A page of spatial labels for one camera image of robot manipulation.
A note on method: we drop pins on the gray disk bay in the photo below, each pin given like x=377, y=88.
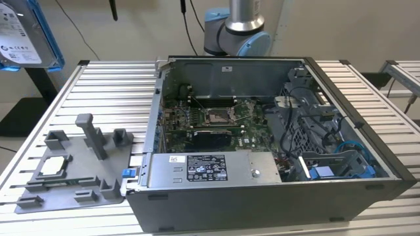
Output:
x=337, y=159

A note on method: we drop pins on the silver CPU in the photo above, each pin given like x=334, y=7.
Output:
x=53, y=167

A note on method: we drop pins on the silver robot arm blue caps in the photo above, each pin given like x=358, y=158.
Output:
x=240, y=24

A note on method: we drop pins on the black graphics card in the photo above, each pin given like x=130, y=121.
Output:
x=210, y=138

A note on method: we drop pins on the black antenna rod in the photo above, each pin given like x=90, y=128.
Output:
x=113, y=11

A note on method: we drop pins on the gray perforated drive cage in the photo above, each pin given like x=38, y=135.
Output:
x=301, y=123

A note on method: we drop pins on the metal slat side table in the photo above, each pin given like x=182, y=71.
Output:
x=405, y=71

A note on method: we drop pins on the gray parts rack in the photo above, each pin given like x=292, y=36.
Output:
x=81, y=172

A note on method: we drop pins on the thin locking lever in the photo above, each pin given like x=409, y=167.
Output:
x=197, y=100

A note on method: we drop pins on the black open PC case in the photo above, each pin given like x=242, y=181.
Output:
x=245, y=204

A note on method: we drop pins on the silver power supply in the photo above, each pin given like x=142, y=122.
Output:
x=209, y=168

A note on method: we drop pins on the blue bay clip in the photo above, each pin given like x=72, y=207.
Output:
x=322, y=172

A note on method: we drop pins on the green motherboard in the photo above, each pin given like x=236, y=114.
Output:
x=252, y=137

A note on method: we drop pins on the green RAM stick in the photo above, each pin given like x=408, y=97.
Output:
x=70, y=183

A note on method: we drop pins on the CPU socket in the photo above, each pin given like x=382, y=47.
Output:
x=218, y=116

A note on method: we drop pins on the blue case latch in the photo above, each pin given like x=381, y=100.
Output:
x=128, y=173

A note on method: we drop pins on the hard disk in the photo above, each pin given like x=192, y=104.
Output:
x=22, y=34

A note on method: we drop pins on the black box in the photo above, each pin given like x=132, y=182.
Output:
x=374, y=80

